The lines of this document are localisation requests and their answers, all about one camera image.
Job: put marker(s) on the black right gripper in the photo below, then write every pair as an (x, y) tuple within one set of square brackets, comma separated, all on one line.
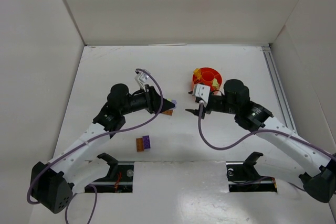
[(202, 107)]

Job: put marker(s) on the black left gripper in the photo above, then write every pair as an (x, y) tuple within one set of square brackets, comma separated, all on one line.
[(151, 99)]

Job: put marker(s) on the green and lilac lego stack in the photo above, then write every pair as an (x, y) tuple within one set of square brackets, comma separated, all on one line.
[(174, 102)]

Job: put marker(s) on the light green lego brick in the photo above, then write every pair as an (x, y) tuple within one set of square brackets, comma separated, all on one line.
[(215, 84)]

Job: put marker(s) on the yellow lego brick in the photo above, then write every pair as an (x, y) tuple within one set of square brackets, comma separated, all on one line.
[(197, 74)]

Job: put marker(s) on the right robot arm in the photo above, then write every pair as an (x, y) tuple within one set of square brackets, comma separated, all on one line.
[(312, 168)]

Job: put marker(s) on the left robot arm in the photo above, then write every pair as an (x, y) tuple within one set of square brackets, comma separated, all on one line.
[(54, 183)]

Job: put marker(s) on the brown flat lego plate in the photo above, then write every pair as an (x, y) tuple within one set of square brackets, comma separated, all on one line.
[(168, 112)]

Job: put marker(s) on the orange round divided container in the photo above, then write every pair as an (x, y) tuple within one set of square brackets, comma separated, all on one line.
[(208, 74)]

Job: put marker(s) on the purple lego brick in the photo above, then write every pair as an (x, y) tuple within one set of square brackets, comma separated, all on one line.
[(146, 142)]

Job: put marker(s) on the brown lego brick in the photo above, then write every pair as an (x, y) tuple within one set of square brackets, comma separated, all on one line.
[(139, 145)]

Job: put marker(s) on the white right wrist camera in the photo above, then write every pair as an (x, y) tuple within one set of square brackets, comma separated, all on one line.
[(201, 92)]

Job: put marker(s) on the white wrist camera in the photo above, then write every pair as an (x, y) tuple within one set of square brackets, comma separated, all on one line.
[(201, 92), (141, 79)]

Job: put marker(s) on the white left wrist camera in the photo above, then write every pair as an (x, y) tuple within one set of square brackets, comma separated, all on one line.
[(141, 79)]

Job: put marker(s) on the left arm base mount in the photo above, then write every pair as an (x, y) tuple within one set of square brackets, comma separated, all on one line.
[(119, 177)]

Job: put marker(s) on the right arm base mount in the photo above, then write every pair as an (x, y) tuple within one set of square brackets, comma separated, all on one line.
[(243, 177)]

